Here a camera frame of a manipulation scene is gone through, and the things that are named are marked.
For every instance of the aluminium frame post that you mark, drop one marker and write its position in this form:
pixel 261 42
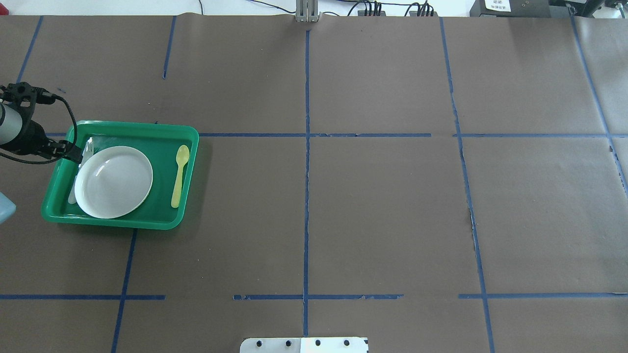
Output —
pixel 307 11

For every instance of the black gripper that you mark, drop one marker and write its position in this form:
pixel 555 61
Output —
pixel 28 137

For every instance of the black computer box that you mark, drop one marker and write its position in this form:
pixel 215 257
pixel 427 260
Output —
pixel 511 8

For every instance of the yellow plastic spoon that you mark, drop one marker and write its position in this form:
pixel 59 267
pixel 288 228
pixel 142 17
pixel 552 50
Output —
pixel 182 158

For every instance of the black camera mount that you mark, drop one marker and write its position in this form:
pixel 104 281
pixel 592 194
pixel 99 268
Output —
pixel 24 98

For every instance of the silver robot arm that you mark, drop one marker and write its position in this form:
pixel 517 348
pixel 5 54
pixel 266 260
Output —
pixel 27 159

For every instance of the white plastic fork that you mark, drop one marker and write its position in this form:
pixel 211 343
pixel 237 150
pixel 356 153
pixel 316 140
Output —
pixel 87 153

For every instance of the white round plate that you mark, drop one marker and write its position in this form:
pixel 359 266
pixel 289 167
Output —
pixel 114 182

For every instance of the white camera stand column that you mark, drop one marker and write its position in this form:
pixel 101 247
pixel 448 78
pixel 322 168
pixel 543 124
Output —
pixel 305 345

